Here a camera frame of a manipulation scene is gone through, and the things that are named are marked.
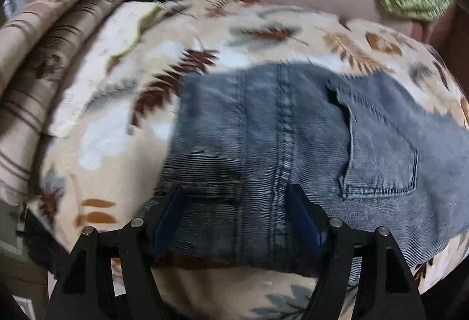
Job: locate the striped brown pillow upper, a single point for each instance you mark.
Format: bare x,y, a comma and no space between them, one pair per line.
21,33

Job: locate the brown wooden headboard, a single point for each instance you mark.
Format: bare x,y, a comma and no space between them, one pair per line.
449,36

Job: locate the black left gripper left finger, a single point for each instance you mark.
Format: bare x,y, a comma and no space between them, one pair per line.
109,275

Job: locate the leaf-patterned fleece blanket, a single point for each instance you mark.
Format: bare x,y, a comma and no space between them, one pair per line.
109,163

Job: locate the grey-blue denim pants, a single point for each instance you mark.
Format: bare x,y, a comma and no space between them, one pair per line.
360,147

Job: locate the cream patterned pillow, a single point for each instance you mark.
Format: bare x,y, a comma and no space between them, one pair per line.
115,37

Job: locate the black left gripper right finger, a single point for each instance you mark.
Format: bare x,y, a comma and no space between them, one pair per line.
385,288

